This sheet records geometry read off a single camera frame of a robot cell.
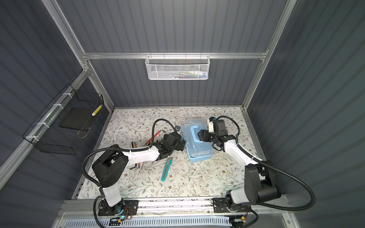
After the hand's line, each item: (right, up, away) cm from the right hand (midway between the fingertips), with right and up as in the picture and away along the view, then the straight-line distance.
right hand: (205, 135), depth 89 cm
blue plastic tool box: (-6, -8, -9) cm, 13 cm away
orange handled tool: (-47, -8, +8) cm, 48 cm away
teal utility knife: (-24, -21, -3) cm, 32 cm away
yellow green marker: (-64, +15, -8) cm, 66 cm away
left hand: (-18, -3, +3) cm, 18 cm away
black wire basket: (-77, +3, -25) cm, 80 cm away
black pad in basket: (-69, +10, -14) cm, 71 cm away
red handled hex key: (-35, -2, +13) cm, 37 cm away
